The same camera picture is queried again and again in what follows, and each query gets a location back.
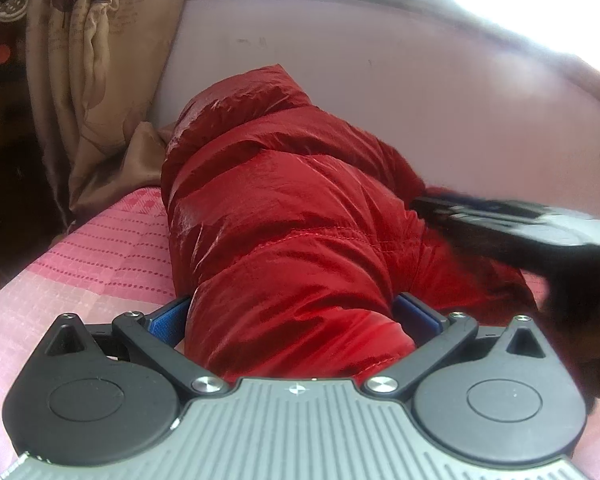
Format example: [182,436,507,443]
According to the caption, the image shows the red puffer jacket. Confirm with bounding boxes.
[160,64,538,383]

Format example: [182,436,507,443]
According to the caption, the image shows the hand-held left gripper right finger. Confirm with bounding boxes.
[364,292,549,401]

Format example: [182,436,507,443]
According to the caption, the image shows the beige patterned curtain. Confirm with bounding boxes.
[24,0,195,233]

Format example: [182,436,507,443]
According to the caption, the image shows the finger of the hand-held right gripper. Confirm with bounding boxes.
[411,191,548,228]

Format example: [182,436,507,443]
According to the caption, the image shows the pink checked bedsheet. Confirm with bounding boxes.
[0,185,600,480]

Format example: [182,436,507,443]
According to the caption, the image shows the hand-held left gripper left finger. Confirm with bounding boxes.
[44,296,231,401]

